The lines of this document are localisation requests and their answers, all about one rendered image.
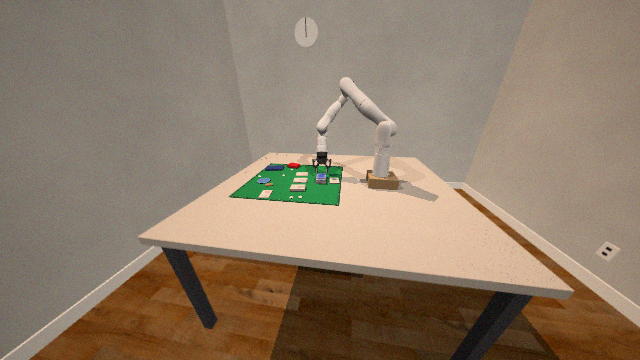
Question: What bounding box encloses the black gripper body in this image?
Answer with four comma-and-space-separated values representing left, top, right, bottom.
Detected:
316, 152, 328, 165

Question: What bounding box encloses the white printed card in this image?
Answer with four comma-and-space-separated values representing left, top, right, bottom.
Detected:
258, 190, 273, 198

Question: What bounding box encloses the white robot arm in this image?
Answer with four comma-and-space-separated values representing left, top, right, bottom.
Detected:
316, 77, 397, 178

